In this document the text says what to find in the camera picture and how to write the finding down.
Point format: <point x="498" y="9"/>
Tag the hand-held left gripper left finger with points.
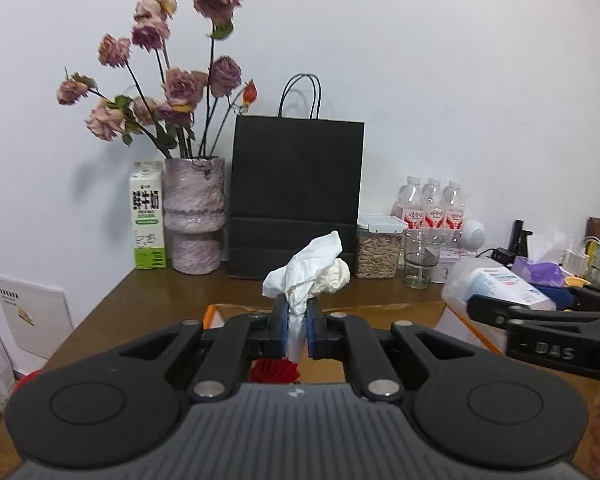
<point x="281" y="330"/>

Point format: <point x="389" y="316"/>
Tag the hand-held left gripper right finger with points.
<point x="311" y="330"/>

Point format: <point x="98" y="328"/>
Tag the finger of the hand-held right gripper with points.
<point x="554" y="296"/>
<point x="494" y="310"/>

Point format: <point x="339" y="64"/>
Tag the white wet wipes pack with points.
<point x="499" y="282"/>

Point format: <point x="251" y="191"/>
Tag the red rose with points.
<point x="275" y="372"/>

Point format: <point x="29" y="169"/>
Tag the red cardboard box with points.
<point x="379" y="315"/>

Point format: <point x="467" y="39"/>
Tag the wooden desktop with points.
<point x="180" y="290"/>

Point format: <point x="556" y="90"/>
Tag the yellow mug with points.
<point x="577" y="281"/>

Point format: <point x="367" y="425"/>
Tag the purple tissue box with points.
<point x="539" y="270"/>

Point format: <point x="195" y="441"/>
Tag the white plug adapter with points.
<point x="575" y="261"/>

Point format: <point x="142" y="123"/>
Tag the white plastic tub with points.
<point x="442" y="267"/>

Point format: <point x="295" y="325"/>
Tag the black small box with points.
<point x="518" y="237"/>

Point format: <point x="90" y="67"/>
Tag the white round speaker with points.
<point x="473" y="235"/>

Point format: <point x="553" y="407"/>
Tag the clear glass cup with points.
<point x="422" y="265"/>

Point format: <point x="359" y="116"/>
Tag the clear container of nuts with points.
<point x="378" y="255"/>

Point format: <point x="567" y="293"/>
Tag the purple marbled vase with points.
<point x="195" y="215"/>

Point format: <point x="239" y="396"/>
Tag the black paper bag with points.
<point x="295" y="185"/>

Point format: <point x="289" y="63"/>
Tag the white green milk carton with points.
<point x="147" y="215"/>

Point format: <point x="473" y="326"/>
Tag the dried pink rose bouquet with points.
<point x="180" y="85"/>

